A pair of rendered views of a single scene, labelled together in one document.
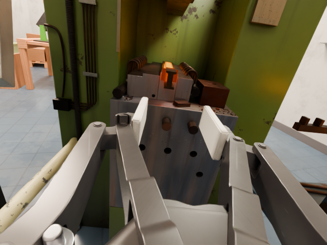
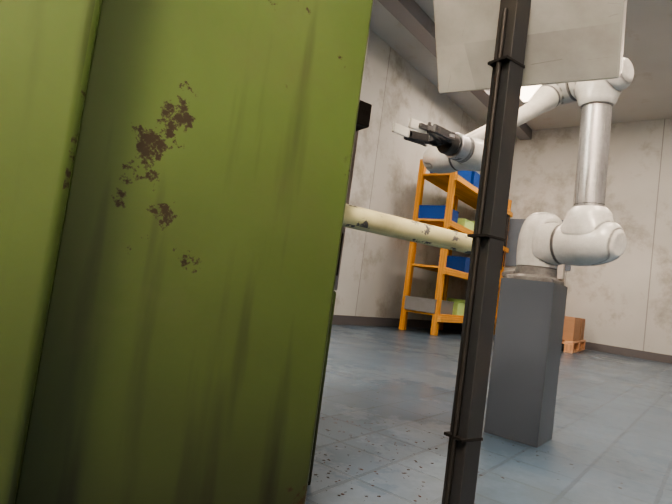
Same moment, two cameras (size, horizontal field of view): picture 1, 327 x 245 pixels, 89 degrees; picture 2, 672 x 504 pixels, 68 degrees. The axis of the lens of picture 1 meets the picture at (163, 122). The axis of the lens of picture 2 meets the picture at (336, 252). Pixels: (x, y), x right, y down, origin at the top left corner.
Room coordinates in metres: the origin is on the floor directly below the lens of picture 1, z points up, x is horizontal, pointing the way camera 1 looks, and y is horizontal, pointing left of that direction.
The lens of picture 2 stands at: (1.09, 1.20, 0.48)
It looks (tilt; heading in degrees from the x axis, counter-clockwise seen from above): 4 degrees up; 239
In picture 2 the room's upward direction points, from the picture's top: 8 degrees clockwise
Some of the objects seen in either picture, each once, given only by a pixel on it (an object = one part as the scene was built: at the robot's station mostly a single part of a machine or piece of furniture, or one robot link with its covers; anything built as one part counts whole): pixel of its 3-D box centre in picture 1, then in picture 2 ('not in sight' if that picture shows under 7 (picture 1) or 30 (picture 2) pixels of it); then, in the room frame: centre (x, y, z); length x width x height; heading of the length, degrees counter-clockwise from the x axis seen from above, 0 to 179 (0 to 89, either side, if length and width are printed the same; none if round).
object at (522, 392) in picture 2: not in sight; (526, 358); (-0.60, -0.07, 0.30); 0.20 x 0.20 x 0.60; 21
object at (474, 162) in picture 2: not in sight; (476, 155); (-0.17, -0.04, 1.00); 0.16 x 0.13 x 0.11; 3
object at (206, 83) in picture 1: (209, 92); not in sight; (0.58, -0.15, 0.95); 0.12 x 0.09 x 0.07; 3
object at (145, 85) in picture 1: (161, 75); not in sight; (0.73, 0.04, 0.96); 0.42 x 0.20 x 0.09; 3
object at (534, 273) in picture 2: not in sight; (530, 274); (-0.59, -0.09, 0.63); 0.22 x 0.18 x 0.06; 111
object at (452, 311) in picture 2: not in sight; (463, 253); (-4.60, -4.44, 1.24); 2.73 x 0.72 x 2.47; 21
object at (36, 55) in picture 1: (46, 50); not in sight; (5.52, 4.04, 0.42); 1.51 x 1.16 x 0.84; 21
